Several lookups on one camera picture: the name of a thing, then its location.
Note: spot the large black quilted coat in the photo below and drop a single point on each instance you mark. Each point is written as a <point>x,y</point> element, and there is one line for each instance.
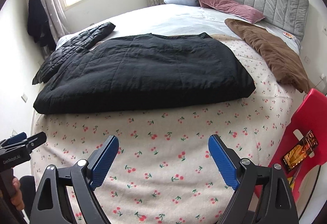
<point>143,72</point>

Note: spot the brown garment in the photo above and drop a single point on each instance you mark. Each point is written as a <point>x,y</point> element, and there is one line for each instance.
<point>284,63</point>

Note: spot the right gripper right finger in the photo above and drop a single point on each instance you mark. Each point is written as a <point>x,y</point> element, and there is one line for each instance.
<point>261,194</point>

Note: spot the black puffer jacket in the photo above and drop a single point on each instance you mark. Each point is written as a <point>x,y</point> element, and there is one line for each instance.
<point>84,40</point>

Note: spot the white wall socket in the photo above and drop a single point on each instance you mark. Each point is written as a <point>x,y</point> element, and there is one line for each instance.
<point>24,98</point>

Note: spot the folded light blue blanket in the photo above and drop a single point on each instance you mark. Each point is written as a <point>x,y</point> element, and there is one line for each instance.
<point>191,3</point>

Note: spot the pink velvet pillow front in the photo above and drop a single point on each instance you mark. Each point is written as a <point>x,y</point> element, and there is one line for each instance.
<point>232,7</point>

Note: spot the cherry print blanket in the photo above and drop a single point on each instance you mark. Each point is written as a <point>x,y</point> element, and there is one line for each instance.
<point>163,172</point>

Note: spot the bed with grey sheet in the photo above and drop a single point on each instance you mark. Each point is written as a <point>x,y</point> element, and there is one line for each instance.
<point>168,20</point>

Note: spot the dark clothes hanging on wall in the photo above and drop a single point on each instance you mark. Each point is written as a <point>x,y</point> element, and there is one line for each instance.
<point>38,25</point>

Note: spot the red plastic stool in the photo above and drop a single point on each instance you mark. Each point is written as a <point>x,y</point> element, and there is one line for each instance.
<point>309,117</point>

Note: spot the smartphone with lit screen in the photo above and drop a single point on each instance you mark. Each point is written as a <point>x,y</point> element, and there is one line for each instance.
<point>302,149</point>

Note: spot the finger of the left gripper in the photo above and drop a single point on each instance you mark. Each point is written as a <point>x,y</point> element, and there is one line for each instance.
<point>15,139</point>
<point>31,142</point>

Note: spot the left hand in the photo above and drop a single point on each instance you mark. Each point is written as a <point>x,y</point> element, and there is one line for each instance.
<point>17,199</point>

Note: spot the small orange white packet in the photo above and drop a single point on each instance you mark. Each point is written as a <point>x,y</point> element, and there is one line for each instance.
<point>289,36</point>

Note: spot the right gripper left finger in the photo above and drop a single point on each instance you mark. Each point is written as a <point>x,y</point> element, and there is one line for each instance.
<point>51,203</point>

